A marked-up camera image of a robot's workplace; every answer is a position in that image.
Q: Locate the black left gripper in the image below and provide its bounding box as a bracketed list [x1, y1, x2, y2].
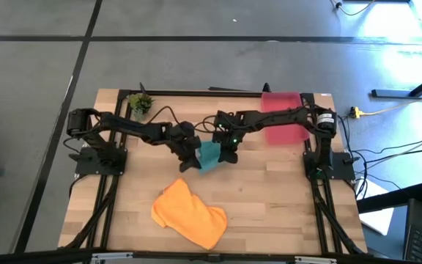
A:
[176, 124, 202, 173]

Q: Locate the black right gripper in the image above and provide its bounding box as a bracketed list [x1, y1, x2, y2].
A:
[213, 111, 243, 164]

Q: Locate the blue microfiber towel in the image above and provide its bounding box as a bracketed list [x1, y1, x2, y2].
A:
[196, 140, 222, 175]

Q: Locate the orange microfiber towel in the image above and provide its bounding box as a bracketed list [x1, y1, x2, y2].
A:
[150, 177, 229, 251]

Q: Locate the pink tray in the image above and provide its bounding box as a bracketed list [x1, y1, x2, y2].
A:
[260, 91, 311, 146]

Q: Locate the potted green succulent plant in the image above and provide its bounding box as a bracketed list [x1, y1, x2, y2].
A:
[127, 92, 156, 122]

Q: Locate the white paper sheet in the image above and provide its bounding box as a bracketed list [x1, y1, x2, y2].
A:
[355, 177, 395, 236]

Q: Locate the black desk crossbar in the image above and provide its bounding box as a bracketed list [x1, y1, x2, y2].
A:
[357, 182, 422, 214]

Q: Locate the black desk leg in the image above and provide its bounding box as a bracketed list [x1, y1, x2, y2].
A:
[371, 67, 422, 100]

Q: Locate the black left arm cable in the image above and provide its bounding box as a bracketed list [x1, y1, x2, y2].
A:
[147, 105, 182, 128]

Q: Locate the black aluminium table frame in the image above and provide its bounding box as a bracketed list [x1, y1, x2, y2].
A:
[62, 87, 368, 257]

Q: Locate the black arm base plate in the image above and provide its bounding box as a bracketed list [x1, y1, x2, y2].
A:
[69, 146, 128, 176]
[302, 150, 356, 180]

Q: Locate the silver frame bracket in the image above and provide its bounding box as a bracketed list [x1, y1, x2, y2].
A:
[294, 255, 338, 264]
[90, 252, 134, 262]

